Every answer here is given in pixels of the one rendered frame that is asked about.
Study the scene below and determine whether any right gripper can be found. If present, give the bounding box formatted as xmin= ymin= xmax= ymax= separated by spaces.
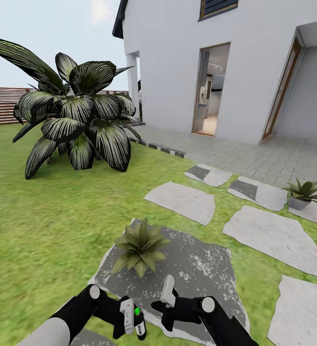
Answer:
xmin=151 ymin=289 xmax=187 ymax=332

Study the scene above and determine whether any insectifuge atomizer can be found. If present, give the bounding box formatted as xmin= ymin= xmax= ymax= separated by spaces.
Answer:
xmin=134 ymin=308 xmax=146 ymax=341

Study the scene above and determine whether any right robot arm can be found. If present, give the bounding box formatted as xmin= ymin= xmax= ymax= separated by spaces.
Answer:
xmin=151 ymin=274 xmax=260 ymax=346

